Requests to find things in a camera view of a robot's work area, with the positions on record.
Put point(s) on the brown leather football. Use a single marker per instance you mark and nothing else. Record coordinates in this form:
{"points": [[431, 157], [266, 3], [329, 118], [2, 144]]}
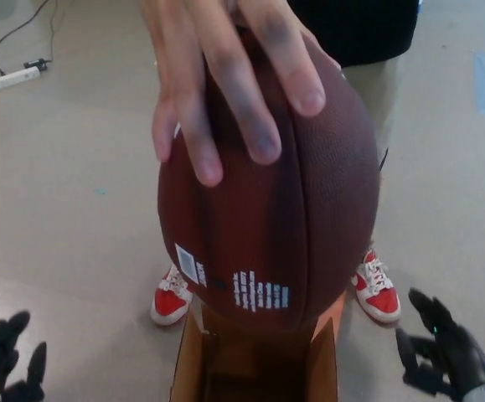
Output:
{"points": [[275, 218]]}

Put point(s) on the black power adapter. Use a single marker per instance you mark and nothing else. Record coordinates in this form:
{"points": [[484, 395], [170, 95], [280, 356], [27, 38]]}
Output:
{"points": [[37, 64]]}

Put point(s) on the red white sneaker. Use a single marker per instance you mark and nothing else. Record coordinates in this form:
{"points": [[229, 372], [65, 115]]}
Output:
{"points": [[171, 299], [376, 289]]}

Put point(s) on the black shirt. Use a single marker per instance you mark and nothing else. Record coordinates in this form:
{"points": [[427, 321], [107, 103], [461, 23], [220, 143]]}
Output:
{"points": [[351, 29]]}

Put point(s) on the white power strip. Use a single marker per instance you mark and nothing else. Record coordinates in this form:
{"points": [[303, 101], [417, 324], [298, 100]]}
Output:
{"points": [[9, 79]]}

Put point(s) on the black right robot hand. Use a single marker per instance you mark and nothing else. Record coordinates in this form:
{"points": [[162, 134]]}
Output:
{"points": [[455, 347]]}

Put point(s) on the bare person hand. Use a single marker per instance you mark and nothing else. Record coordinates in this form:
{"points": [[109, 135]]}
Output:
{"points": [[225, 79]]}

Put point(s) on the brown cardboard box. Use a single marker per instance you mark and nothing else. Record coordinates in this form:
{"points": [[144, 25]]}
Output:
{"points": [[259, 360]]}

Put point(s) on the beige trousers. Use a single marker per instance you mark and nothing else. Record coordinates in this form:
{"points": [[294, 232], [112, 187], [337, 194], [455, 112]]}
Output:
{"points": [[376, 109]]}

